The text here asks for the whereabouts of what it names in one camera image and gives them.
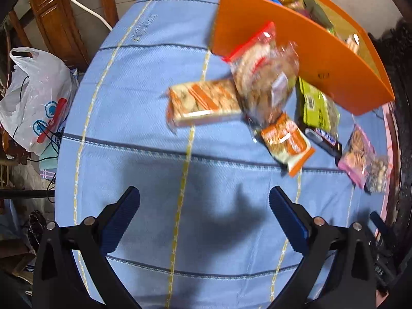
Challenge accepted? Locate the pink cloth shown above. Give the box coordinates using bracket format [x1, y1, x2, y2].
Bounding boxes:
[381, 102, 401, 222]

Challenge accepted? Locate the black dark sofa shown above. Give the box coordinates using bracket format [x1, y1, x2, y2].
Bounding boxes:
[372, 20, 411, 308]

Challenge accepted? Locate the sunflower seed bag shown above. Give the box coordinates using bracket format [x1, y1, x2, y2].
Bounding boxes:
[296, 78, 340, 138]

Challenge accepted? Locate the brown chocolate bar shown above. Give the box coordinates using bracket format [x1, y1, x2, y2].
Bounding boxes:
[304, 126, 342, 160]

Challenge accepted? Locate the green pea snack bag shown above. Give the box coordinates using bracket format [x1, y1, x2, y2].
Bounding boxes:
[303, 0, 335, 35]

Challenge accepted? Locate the orange storage box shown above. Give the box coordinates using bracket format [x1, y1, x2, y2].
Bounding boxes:
[212, 0, 394, 116]

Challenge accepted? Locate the orange cracker pack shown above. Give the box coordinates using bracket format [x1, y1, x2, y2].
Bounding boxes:
[166, 79, 242, 131]

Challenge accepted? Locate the pink cookie bag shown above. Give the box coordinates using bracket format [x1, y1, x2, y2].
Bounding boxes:
[338, 124, 376, 189]

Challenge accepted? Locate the orange white small pack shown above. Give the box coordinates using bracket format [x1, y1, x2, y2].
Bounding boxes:
[261, 113, 315, 177]

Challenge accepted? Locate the red rim rice cracker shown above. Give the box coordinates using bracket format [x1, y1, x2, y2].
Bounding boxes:
[222, 21, 276, 92]

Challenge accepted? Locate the clear bag brown pastry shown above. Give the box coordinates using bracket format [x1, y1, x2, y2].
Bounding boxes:
[235, 42, 299, 140]

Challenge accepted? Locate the black white label snack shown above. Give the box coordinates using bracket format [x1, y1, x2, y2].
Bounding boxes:
[365, 156, 390, 193]

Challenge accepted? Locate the wooden chair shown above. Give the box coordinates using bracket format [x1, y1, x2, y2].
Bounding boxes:
[1, 0, 119, 71]

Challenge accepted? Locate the white plastic bag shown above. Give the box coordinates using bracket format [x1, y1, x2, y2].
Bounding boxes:
[1, 47, 78, 156]

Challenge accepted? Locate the blue quilted tablecloth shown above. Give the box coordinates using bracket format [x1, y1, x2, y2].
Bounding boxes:
[55, 0, 386, 308]

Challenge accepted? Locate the white power cable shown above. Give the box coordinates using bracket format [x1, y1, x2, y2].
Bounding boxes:
[41, 0, 114, 32]

